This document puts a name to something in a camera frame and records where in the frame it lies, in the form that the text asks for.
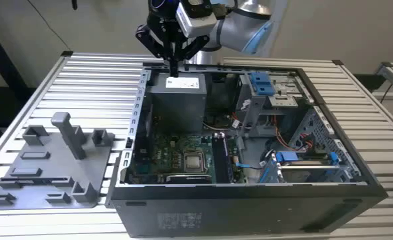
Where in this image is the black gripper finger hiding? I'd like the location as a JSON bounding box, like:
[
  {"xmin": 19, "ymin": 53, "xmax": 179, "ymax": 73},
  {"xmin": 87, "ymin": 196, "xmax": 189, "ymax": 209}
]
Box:
[
  {"xmin": 135, "ymin": 23, "xmax": 175, "ymax": 77},
  {"xmin": 174, "ymin": 34, "xmax": 211, "ymax": 77}
]

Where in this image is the blue green RAM stick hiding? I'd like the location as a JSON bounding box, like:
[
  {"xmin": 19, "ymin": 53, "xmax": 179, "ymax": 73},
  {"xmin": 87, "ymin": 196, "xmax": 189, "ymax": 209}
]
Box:
[{"xmin": 0, "ymin": 176, "xmax": 72, "ymax": 185}]

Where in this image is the grey power supply unit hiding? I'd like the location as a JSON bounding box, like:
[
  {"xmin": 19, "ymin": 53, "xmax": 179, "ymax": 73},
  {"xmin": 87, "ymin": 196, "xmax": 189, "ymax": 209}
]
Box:
[{"xmin": 146, "ymin": 73, "xmax": 207, "ymax": 135}]

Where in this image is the blue plastic drive carrier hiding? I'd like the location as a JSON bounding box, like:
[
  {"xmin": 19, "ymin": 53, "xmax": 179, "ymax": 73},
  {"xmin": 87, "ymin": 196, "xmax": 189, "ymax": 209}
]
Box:
[{"xmin": 249, "ymin": 71, "xmax": 274, "ymax": 96}]

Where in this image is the grey metal drive cage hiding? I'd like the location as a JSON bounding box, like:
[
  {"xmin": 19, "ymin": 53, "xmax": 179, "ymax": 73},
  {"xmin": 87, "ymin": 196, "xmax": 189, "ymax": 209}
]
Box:
[{"xmin": 234, "ymin": 71, "xmax": 314, "ymax": 138}]

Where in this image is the green motherboard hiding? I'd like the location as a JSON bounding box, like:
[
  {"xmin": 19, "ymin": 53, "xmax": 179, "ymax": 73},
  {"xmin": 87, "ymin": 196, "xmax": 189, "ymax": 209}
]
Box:
[{"xmin": 128, "ymin": 133, "xmax": 249, "ymax": 185}]

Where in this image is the CPU socket metal cover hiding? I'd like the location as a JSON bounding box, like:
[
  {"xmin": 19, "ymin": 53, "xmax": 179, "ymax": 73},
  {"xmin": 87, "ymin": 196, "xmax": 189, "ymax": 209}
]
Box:
[{"xmin": 182, "ymin": 149, "xmax": 207, "ymax": 174}]

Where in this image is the silver CPU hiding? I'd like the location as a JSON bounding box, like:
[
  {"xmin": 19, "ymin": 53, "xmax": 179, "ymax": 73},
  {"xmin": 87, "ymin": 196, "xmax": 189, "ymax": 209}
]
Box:
[{"xmin": 185, "ymin": 156, "xmax": 205, "ymax": 172}]

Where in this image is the black graphics card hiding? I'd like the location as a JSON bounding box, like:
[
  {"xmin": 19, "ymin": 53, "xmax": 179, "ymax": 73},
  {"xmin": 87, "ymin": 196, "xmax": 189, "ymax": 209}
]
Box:
[{"xmin": 165, "ymin": 174, "xmax": 214, "ymax": 185}]

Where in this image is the grey plastic parts rack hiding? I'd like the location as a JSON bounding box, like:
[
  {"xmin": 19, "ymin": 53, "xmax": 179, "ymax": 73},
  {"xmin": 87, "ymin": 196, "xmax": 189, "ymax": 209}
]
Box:
[{"xmin": 0, "ymin": 111, "xmax": 116, "ymax": 210}]

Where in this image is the blue disk carrier with disk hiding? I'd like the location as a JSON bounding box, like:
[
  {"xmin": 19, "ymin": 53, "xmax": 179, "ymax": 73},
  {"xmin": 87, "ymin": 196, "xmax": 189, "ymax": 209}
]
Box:
[{"xmin": 259, "ymin": 149, "xmax": 350, "ymax": 185}]

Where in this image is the black open PC case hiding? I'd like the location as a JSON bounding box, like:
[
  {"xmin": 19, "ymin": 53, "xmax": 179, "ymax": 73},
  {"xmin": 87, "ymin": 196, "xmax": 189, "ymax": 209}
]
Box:
[{"xmin": 104, "ymin": 61, "xmax": 389, "ymax": 238}]

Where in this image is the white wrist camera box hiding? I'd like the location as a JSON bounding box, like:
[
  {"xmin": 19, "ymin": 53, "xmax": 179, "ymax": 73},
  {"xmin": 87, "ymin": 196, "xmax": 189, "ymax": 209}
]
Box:
[{"xmin": 175, "ymin": 1, "xmax": 219, "ymax": 39}]

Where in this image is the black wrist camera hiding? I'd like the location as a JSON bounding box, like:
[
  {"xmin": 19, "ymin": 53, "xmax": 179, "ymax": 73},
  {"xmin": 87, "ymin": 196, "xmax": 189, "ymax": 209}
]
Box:
[{"xmin": 186, "ymin": 0, "xmax": 233, "ymax": 20}]

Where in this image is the yellow black wire bundle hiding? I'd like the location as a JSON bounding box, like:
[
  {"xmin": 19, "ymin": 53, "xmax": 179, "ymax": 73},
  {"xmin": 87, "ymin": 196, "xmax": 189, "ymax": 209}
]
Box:
[{"xmin": 202, "ymin": 112, "xmax": 241, "ymax": 131}]

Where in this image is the thin black wall cable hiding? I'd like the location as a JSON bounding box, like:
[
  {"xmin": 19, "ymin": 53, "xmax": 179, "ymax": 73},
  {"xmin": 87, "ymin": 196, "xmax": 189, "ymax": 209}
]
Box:
[{"xmin": 27, "ymin": 0, "xmax": 72, "ymax": 53}]

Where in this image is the orange wire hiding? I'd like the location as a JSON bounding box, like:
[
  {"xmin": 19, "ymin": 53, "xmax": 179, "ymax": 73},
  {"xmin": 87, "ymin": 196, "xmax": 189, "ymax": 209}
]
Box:
[{"xmin": 273, "ymin": 113, "xmax": 313, "ymax": 152}]

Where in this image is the black slanted frame bar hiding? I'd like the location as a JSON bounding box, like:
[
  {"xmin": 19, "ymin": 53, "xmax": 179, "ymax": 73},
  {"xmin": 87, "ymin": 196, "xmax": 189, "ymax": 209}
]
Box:
[{"xmin": 0, "ymin": 16, "xmax": 28, "ymax": 90}]

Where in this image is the black wire with blue plug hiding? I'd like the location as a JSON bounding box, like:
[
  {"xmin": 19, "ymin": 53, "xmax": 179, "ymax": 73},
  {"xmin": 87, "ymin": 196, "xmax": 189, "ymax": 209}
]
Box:
[{"xmin": 235, "ymin": 161, "xmax": 270, "ymax": 170}]

